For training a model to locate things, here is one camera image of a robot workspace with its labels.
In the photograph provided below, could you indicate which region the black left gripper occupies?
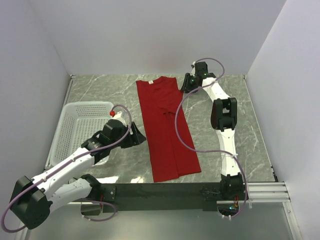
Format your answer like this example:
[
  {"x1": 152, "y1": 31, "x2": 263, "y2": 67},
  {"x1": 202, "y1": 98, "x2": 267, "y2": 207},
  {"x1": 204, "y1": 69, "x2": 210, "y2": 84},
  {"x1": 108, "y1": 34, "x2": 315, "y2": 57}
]
[{"x1": 110, "y1": 121, "x2": 146, "y2": 149}]

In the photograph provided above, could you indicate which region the red t shirt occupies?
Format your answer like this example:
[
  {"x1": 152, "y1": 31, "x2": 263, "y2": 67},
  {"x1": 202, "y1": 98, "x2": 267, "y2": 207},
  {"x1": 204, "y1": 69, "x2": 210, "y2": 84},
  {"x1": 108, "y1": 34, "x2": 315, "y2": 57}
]
[{"x1": 136, "y1": 76, "x2": 201, "y2": 183}]

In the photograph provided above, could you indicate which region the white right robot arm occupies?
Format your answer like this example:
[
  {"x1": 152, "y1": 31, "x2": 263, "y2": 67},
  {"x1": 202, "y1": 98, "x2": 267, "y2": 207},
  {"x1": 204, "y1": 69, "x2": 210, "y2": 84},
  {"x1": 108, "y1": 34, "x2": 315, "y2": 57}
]
[{"x1": 181, "y1": 58, "x2": 245, "y2": 200}]

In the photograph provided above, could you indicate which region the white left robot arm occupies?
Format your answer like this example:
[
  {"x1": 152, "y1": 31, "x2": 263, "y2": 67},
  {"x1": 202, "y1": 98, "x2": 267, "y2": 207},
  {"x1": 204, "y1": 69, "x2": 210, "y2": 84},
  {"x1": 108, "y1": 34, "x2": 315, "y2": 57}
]
[{"x1": 9, "y1": 118, "x2": 146, "y2": 230}]

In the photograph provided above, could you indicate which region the white plastic basket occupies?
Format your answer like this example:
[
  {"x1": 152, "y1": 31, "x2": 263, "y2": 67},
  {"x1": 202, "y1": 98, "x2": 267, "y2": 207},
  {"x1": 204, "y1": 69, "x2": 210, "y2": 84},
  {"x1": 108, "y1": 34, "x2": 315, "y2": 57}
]
[{"x1": 48, "y1": 101, "x2": 114, "y2": 166}]

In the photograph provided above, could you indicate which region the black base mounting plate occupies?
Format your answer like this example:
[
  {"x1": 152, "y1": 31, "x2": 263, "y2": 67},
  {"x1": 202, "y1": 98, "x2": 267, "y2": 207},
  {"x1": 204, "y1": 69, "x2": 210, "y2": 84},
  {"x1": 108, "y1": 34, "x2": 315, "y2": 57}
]
[{"x1": 96, "y1": 182, "x2": 226, "y2": 213}]

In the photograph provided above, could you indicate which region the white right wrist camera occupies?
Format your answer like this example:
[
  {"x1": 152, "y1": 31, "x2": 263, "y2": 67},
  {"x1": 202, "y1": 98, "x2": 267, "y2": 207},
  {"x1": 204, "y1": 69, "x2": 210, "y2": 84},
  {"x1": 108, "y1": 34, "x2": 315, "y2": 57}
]
[{"x1": 190, "y1": 62, "x2": 196, "y2": 76}]

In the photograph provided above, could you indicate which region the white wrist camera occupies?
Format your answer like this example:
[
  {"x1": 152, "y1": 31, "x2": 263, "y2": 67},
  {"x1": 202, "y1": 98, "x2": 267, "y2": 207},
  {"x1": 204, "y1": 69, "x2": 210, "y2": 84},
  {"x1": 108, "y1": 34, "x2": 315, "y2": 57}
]
[
  {"x1": 190, "y1": 62, "x2": 196, "y2": 76},
  {"x1": 109, "y1": 110, "x2": 127, "y2": 126}
]

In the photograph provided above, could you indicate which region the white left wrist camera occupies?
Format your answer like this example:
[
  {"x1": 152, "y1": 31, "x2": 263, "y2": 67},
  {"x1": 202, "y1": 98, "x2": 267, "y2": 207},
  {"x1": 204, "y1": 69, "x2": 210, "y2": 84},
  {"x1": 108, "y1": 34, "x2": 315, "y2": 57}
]
[{"x1": 109, "y1": 110, "x2": 127, "y2": 126}]

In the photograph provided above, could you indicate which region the aluminium frame rail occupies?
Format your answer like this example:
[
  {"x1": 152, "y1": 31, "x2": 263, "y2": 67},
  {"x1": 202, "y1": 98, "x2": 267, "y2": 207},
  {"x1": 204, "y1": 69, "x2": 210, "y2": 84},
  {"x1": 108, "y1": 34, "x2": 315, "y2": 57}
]
[{"x1": 14, "y1": 154, "x2": 301, "y2": 240}]

